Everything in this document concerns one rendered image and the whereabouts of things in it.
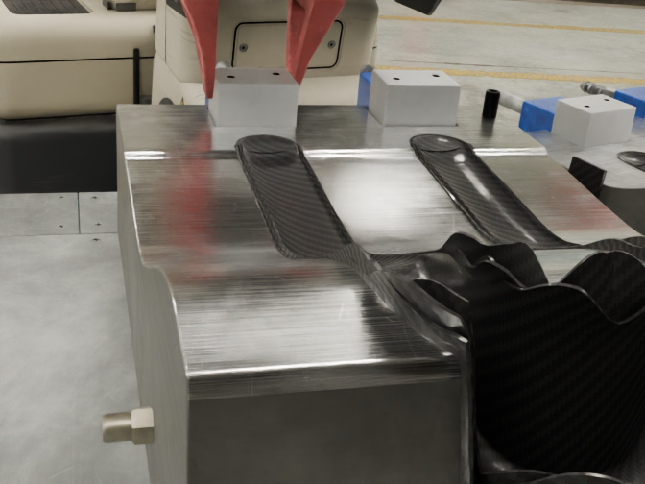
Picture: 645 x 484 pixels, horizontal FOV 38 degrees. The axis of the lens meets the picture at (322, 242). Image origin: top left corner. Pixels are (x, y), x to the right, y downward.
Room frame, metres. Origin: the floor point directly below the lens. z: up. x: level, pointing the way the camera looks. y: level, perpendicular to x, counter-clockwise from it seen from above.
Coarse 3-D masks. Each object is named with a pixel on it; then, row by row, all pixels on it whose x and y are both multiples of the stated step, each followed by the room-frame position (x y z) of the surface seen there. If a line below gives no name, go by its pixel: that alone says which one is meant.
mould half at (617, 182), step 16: (640, 128) 0.73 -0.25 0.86; (544, 144) 0.67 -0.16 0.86; (560, 144) 0.67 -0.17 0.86; (608, 144) 0.68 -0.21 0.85; (624, 144) 0.69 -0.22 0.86; (640, 144) 0.69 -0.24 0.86; (560, 160) 0.64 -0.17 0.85; (592, 160) 0.64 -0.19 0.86; (608, 160) 0.65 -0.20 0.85; (608, 176) 0.61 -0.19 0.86; (624, 176) 0.62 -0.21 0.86; (640, 176) 0.62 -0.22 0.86; (608, 192) 0.59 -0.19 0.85; (624, 192) 0.58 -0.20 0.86; (640, 192) 0.57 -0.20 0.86; (624, 208) 0.58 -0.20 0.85; (640, 208) 0.57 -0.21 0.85; (640, 224) 0.57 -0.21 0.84
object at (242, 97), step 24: (216, 72) 0.56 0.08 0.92; (240, 72) 0.57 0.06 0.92; (264, 72) 0.57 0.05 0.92; (288, 72) 0.58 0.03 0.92; (216, 96) 0.55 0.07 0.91; (240, 96) 0.54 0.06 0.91; (264, 96) 0.55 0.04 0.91; (288, 96) 0.55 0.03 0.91; (216, 120) 0.54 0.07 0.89; (240, 120) 0.55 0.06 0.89; (264, 120) 0.55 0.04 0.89; (288, 120) 0.55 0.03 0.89
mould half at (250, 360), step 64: (128, 128) 0.52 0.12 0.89; (192, 128) 0.53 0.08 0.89; (256, 128) 0.54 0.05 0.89; (320, 128) 0.56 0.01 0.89; (384, 128) 0.57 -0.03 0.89; (448, 128) 0.58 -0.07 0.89; (512, 128) 0.59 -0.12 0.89; (128, 192) 0.45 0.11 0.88; (192, 192) 0.45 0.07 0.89; (384, 192) 0.47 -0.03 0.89; (576, 192) 0.50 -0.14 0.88; (128, 256) 0.46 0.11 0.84; (192, 256) 0.37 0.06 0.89; (256, 256) 0.37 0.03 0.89; (576, 256) 0.31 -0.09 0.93; (192, 320) 0.24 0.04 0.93; (256, 320) 0.24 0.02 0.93; (320, 320) 0.24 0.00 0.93; (384, 320) 0.25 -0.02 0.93; (192, 384) 0.21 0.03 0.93; (256, 384) 0.22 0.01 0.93; (320, 384) 0.22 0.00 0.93; (384, 384) 0.23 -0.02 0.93; (448, 384) 0.23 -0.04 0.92; (192, 448) 0.21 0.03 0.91; (256, 448) 0.21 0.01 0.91; (320, 448) 0.22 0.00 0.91; (384, 448) 0.22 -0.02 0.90; (448, 448) 0.23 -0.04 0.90
